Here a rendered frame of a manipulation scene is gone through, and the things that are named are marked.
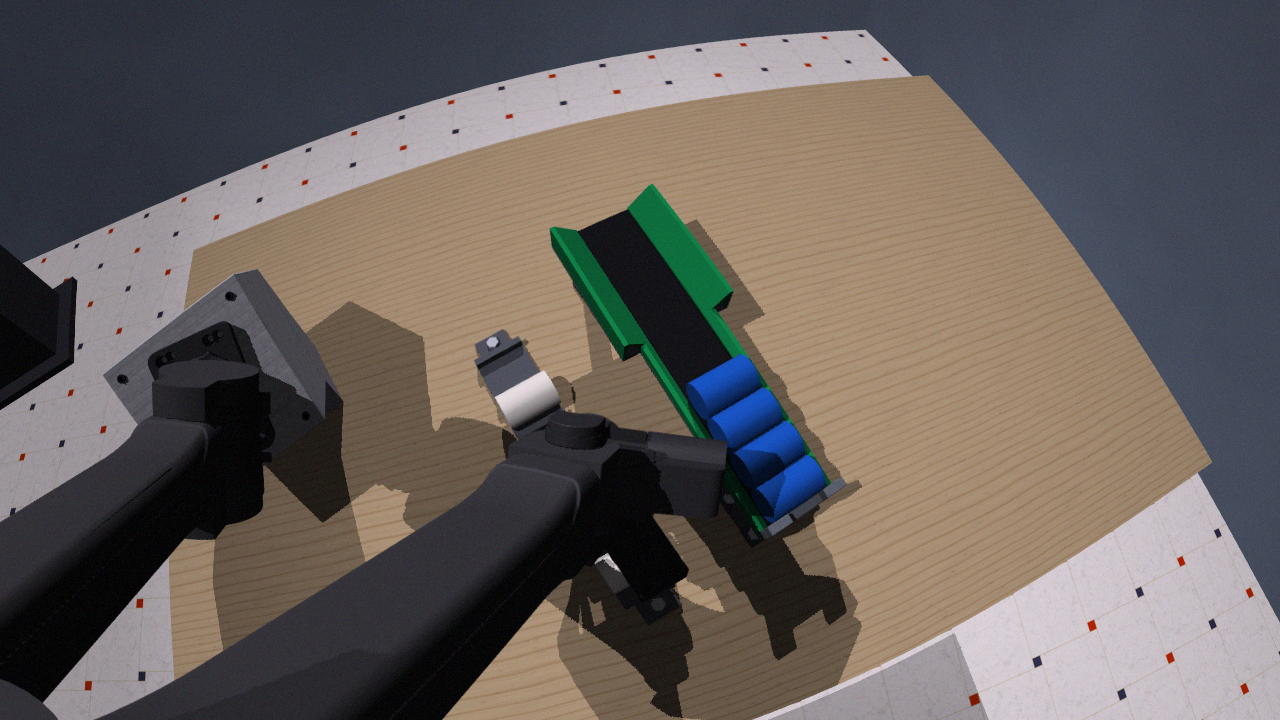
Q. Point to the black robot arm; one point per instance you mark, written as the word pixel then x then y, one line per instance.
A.
pixel 401 637

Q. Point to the white cylinder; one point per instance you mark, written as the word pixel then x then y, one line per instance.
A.
pixel 528 399
pixel 609 571

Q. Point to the blue cylinder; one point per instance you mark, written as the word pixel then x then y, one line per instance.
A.
pixel 789 488
pixel 723 386
pixel 767 454
pixel 746 419

